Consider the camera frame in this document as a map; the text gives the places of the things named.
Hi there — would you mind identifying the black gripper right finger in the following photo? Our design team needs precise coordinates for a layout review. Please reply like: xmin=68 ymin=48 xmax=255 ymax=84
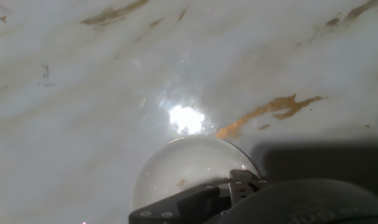
xmin=228 ymin=169 xmax=270 ymax=206

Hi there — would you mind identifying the white floral ceramic plate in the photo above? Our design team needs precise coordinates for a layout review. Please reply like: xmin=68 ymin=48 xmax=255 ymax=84
xmin=131 ymin=134 xmax=262 ymax=216

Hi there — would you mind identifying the marble pattern table mat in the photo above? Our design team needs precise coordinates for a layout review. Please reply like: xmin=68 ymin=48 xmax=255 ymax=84
xmin=0 ymin=0 xmax=378 ymax=224

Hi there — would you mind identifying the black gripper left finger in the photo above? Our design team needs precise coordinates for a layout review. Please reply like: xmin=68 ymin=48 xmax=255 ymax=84
xmin=128 ymin=183 xmax=233 ymax=224

